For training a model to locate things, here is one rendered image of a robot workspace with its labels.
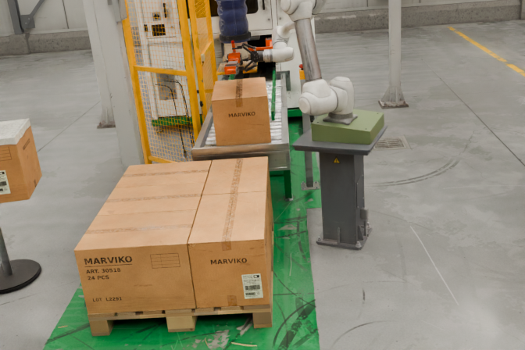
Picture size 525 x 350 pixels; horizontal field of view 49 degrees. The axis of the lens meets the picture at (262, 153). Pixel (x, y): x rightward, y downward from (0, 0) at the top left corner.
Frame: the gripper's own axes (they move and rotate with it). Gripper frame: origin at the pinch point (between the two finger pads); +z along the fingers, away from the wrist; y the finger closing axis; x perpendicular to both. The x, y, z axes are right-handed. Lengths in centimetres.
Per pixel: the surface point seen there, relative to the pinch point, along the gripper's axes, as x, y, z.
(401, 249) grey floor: -65, 122, -102
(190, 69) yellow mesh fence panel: 66, 19, 42
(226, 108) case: -5.0, 34.5, 8.5
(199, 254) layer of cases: -136, 75, 18
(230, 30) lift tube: 15.5, -17.4, 1.9
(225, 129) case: -5, 49, 11
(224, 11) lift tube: 17.6, -30.5, 5.1
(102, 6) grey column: 63, -37, 103
